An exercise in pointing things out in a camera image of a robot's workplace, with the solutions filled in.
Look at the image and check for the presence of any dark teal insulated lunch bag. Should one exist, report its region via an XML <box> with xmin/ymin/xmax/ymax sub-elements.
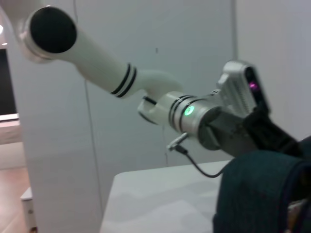
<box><xmin>212</xmin><ymin>136</ymin><xmax>311</xmax><ymax>233</ymax></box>

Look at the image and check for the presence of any dark window pane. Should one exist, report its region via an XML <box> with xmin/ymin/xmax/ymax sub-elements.
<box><xmin>0</xmin><ymin>48</ymin><xmax>18</xmax><ymax>116</ymax></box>

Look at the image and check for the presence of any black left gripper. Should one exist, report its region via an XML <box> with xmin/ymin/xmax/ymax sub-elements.
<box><xmin>198</xmin><ymin>106</ymin><xmax>305</xmax><ymax>159</ymax></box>

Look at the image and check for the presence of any white drawer cabinet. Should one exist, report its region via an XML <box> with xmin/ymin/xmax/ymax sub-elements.
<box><xmin>20</xmin><ymin>186</ymin><xmax>37</xmax><ymax>229</ymax></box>

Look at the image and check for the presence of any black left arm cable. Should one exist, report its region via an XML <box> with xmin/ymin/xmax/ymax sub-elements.
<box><xmin>166</xmin><ymin>132</ymin><xmax>226</xmax><ymax>179</ymax></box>

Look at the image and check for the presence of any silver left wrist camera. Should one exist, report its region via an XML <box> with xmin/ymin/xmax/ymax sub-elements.
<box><xmin>216</xmin><ymin>60</ymin><xmax>272</xmax><ymax>115</ymax></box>

